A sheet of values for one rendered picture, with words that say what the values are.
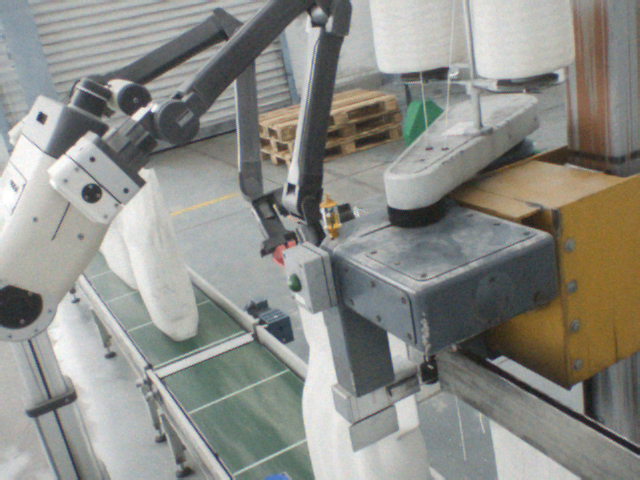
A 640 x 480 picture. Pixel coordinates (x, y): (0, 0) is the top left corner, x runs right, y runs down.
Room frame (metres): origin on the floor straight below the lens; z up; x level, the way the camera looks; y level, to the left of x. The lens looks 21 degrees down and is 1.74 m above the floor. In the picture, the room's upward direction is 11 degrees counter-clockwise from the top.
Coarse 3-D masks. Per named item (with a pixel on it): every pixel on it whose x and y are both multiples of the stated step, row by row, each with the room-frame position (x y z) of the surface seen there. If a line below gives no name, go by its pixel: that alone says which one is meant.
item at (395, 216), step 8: (440, 200) 1.09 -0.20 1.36; (392, 208) 1.09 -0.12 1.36; (424, 208) 1.07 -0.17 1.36; (432, 208) 1.07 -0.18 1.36; (440, 208) 1.07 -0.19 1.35; (392, 216) 1.08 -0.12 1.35; (400, 216) 1.07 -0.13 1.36; (408, 216) 1.06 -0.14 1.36; (416, 216) 1.06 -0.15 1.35; (424, 216) 1.06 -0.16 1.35; (432, 216) 1.06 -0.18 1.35; (440, 216) 1.07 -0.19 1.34; (400, 224) 1.07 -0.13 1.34; (408, 224) 1.06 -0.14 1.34; (416, 224) 1.06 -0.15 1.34; (424, 224) 1.06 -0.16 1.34
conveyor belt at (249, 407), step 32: (256, 352) 2.56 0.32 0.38; (192, 384) 2.42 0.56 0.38; (224, 384) 2.37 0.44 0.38; (256, 384) 2.33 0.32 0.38; (288, 384) 2.29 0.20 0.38; (192, 416) 2.20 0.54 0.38; (224, 416) 2.16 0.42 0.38; (256, 416) 2.12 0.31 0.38; (288, 416) 2.09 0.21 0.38; (224, 448) 1.98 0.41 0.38; (256, 448) 1.95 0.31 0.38; (288, 448) 1.92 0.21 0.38
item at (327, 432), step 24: (312, 336) 1.62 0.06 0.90; (312, 360) 1.58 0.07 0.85; (312, 384) 1.51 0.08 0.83; (312, 408) 1.48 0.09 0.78; (408, 408) 1.23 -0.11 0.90; (312, 432) 1.51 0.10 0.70; (336, 432) 1.35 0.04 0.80; (408, 432) 1.24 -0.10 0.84; (312, 456) 1.52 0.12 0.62; (336, 456) 1.35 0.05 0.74; (360, 456) 1.27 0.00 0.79; (384, 456) 1.25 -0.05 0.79; (408, 456) 1.26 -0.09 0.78
